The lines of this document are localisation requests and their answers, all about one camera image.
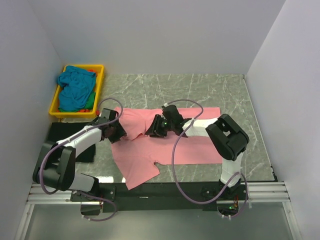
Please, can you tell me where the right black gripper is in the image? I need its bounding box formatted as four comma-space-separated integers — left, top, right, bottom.
145, 114, 175, 139

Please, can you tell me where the pink t shirt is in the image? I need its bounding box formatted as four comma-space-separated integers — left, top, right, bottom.
111, 108, 222, 190

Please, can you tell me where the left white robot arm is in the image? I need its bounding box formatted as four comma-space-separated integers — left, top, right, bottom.
32, 108, 127, 201

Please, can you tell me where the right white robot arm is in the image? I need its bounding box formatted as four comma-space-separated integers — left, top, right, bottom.
145, 104, 250, 200

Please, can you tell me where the green t shirt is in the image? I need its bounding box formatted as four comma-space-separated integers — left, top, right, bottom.
58, 92, 96, 113

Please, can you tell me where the folded black t shirt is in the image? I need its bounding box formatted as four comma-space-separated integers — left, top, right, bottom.
46, 122, 96, 164

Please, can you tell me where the teal t shirt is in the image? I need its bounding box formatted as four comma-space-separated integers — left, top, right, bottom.
57, 65, 97, 108

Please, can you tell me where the black base beam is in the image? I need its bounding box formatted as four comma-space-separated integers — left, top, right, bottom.
70, 181, 248, 216

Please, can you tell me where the aluminium rail frame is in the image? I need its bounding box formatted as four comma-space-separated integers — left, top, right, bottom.
15, 181, 301, 240

